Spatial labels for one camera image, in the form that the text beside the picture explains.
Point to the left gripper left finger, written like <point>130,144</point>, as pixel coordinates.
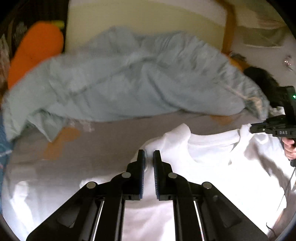
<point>134,184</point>

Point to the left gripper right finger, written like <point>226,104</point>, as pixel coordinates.
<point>161,177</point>

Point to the white t-shirt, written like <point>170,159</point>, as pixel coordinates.
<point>251,170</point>

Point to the person's right hand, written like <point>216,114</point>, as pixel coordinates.
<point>289,148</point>

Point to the black plush toy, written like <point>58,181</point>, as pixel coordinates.
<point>267,84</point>

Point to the light blue crumpled blanket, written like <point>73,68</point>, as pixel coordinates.
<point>120,74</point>

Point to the blue patterned pillow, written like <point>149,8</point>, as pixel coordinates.
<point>5,146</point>

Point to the yellow-green mattress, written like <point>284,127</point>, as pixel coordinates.
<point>204,19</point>

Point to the orange carrot plush toy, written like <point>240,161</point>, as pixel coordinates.
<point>42,41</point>

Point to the black gripper-mounted camera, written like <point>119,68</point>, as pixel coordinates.
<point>286,99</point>

